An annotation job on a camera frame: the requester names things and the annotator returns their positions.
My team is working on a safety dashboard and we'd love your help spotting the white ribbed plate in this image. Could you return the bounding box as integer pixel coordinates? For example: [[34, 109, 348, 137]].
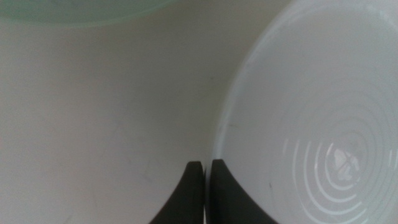
[[212, 0, 398, 224]]

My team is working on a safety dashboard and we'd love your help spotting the light green plate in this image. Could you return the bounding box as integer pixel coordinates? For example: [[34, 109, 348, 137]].
[[0, 0, 180, 28]]

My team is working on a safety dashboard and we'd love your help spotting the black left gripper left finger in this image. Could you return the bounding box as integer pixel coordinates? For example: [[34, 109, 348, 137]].
[[149, 161, 205, 224]]

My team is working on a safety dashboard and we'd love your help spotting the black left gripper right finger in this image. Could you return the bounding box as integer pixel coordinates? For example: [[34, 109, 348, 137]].
[[205, 159, 279, 224]]

